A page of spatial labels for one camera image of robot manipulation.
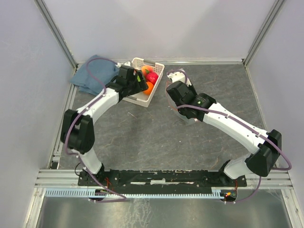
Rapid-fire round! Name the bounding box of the clear zip top bag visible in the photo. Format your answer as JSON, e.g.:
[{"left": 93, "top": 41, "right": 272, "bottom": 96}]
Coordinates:
[{"left": 165, "top": 68, "right": 187, "bottom": 122}]

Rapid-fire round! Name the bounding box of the white plastic basket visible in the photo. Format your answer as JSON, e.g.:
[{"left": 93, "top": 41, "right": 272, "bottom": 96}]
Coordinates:
[{"left": 123, "top": 57, "right": 165, "bottom": 107}]

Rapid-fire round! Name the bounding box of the dark green avocado toy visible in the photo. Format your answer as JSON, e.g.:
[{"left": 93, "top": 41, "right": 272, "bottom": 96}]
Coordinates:
[{"left": 185, "top": 118, "right": 196, "bottom": 125}]

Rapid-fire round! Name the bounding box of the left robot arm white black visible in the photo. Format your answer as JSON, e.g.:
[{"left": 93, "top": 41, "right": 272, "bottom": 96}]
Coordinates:
[{"left": 60, "top": 66, "right": 148, "bottom": 185}]

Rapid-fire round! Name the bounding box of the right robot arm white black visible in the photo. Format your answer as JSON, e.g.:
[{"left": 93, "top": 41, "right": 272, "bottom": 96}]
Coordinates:
[{"left": 166, "top": 81, "right": 282, "bottom": 186}]

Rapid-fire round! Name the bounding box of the orange fruit toy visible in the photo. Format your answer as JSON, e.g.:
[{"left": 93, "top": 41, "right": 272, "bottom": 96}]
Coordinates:
[{"left": 143, "top": 81, "right": 154, "bottom": 95}]

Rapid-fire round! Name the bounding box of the red pomegranate toy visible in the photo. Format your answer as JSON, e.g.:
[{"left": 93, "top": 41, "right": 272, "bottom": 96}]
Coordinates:
[{"left": 146, "top": 72, "right": 159, "bottom": 85}]

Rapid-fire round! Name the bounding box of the peach fruit toy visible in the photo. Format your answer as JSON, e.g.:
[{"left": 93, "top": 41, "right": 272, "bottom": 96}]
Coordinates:
[{"left": 141, "top": 65, "right": 154, "bottom": 76}]

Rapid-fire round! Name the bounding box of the blue folded cloth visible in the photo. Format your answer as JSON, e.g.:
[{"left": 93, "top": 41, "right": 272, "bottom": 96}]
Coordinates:
[{"left": 70, "top": 55, "right": 119, "bottom": 95}]

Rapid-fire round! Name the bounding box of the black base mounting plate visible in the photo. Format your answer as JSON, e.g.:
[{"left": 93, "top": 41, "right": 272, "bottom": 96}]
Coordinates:
[{"left": 78, "top": 170, "right": 247, "bottom": 195}]

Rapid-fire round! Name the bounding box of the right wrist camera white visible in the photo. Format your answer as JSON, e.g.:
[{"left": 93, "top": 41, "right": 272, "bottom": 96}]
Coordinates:
[{"left": 167, "top": 70, "right": 192, "bottom": 86}]

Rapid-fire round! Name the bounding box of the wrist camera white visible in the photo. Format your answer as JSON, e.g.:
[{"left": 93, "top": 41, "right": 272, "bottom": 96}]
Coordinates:
[
  {"left": 115, "top": 61, "right": 132, "bottom": 68},
  {"left": 167, "top": 70, "right": 192, "bottom": 86}
]

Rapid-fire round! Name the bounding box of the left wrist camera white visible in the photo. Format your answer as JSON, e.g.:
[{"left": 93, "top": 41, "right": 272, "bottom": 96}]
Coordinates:
[{"left": 115, "top": 61, "right": 132, "bottom": 68}]

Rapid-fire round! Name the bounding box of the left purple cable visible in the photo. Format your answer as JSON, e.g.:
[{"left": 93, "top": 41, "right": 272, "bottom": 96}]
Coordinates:
[{"left": 64, "top": 57, "right": 128, "bottom": 204}]

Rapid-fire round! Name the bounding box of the purple cable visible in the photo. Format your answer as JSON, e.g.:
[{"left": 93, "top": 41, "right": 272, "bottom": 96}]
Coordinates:
[
  {"left": 64, "top": 57, "right": 128, "bottom": 204},
  {"left": 166, "top": 69, "right": 292, "bottom": 204}
]

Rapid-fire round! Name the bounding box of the light blue cable duct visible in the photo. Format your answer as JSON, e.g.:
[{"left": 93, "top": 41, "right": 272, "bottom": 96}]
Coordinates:
[{"left": 45, "top": 188, "right": 224, "bottom": 199}]

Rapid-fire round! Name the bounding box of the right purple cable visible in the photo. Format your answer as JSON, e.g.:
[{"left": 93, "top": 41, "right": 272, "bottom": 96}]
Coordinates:
[{"left": 166, "top": 69, "right": 292, "bottom": 204}]

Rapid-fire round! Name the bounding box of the aluminium frame rail front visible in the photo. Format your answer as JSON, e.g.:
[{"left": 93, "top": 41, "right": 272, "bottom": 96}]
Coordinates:
[{"left": 34, "top": 170, "right": 293, "bottom": 190}]

